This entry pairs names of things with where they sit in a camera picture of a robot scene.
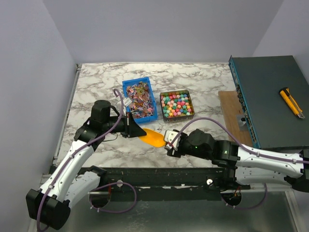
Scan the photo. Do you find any purple cable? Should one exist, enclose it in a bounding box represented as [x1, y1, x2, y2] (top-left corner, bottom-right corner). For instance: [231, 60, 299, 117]
[166, 117, 309, 210]
[36, 88, 138, 232]

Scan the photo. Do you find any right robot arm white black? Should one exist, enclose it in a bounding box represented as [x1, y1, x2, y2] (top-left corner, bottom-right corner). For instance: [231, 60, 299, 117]
[164, 129, 309, 192]

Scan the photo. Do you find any yellow plastic scoop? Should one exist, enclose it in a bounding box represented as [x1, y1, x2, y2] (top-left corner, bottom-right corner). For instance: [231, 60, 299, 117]
[139, 128, 166, 147]

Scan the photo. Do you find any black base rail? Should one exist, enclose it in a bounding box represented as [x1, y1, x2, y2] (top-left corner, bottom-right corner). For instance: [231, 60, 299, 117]
[79, 166, 252, 201]

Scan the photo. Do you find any metal tin of star candies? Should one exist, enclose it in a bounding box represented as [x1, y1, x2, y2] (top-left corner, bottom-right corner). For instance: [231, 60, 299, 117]
[160, 90, 195, 123]

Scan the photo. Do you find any blue plastic candy bin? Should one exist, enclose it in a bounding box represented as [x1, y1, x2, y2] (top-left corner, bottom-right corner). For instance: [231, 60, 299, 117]
[122, 77, 158, 124]

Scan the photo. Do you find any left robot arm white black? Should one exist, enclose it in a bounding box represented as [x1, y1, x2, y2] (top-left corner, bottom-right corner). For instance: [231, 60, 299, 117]
[26, 100, 147, 230]

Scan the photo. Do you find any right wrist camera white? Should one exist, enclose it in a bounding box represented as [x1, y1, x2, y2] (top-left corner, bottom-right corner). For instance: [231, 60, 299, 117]
[164, 130, 180, 150]

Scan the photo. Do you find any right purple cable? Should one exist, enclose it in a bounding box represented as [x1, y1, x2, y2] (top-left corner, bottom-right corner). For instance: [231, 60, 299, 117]
[166, 117, 309, 210]

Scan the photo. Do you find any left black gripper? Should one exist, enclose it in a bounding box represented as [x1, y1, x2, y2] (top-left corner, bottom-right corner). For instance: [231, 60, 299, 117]
[103, 112, 147, 138]

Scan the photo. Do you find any yellow utility knife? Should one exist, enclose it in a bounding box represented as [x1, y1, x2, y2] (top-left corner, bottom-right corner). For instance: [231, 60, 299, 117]
[279, 87, 305, 119]

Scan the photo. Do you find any dark green box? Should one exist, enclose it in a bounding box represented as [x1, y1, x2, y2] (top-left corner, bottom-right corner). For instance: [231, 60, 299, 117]
[228, 56, 309, 151]

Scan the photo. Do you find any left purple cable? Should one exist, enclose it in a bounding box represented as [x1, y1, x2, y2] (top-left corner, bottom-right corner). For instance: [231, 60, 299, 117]
[36, 88, 138, 232]

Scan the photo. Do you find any wooden board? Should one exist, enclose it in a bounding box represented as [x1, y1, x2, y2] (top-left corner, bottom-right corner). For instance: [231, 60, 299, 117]
[218, 91, 253, 146]

